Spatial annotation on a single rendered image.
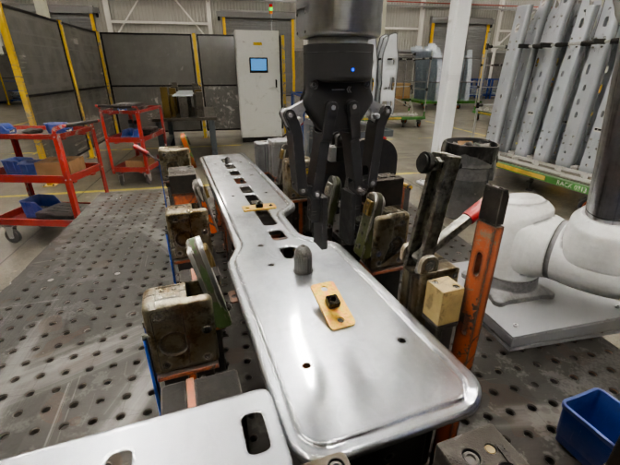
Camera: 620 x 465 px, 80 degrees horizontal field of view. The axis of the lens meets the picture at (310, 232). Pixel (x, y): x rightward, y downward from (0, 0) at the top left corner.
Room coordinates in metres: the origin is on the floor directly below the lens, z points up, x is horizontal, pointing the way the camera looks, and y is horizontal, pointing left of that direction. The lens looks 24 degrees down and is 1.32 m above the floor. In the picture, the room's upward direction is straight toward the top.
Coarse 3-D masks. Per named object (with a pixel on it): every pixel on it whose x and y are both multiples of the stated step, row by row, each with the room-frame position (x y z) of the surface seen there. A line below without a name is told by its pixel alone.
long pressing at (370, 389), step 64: (256, 192) 1.01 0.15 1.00; (256, 256) 0.61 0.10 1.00; (320, 256) 0.61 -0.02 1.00; (256, 320) 0.42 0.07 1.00; (320, 320) 0.42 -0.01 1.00; (384, 320) 0.42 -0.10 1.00; (320, 384) 0.31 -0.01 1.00; (384, 384) 0.31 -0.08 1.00; (448, 384) 0.31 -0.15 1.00; (320, 448) 0.23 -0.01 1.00
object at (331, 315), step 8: (312, 288) 0.46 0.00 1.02; (320, 288) 0.47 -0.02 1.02; (328, 288) 0.47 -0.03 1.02; (336, 288) 0.47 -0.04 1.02; (320, 296) 0.45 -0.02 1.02; (328, 296) 0.44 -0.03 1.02; (336, 296) 0.44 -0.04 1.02; (320, 304) 0.44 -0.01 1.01; (328, 304) 0.43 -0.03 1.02; (336, 304) 0.43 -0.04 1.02; (344, 304) 0.44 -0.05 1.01; (328, 312) 0.42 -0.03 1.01; (336, 312) 0.42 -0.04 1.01; (344, 312) 0.43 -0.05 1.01; (328, 320) 0.41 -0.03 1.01; (336, 320) 0.41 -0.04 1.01; (344, 320) 0.41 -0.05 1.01; (352, 320) 0.41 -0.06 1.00; (336, 328) 0.40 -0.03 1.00
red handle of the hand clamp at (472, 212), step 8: (480, 200) 0.52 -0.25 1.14; (472, 208) 0.52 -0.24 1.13; (480, 208) 0.51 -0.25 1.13; (464, 216) 0.51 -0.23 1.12; (472, 216) 0.51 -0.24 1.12; (456, 224) 0.51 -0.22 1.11; (464, 224) 0.50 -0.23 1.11; (440, 232) 0.51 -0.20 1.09; (448, 232) 0.50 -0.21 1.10; (456, 232) 0.50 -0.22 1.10; (440, 240) 0.49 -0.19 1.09; (448, 240) 0.50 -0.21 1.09; (416, 256) 0.48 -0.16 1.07
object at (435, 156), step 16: (432, 160) 0.47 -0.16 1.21; (448, 160) 0.48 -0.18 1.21; (432, 176) 0.50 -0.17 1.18; (448, 176) 0.48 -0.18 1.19; (432, 192) 0.50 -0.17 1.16; (448, 192) 0.48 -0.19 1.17; (432, 208) 0.48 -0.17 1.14; (416, 224) 0.50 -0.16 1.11; (432, 224) 0.47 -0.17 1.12; (416, 240) 0.50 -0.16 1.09; (432, 240) 0.47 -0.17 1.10; (416, 272) 0.47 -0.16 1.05
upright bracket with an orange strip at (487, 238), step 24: (504, 192) 0.39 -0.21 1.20; (480, 216) 0.41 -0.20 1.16; (504, 216) 0.39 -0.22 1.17; (480, 240) 0.40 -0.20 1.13; (480, 264) 0.40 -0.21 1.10; (480, 288) 0.39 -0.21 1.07; (480, 312) 0.39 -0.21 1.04; (456, 336) 0.41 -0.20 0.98; (456, 432) 0.39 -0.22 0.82; (432, 456) 0.41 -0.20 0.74
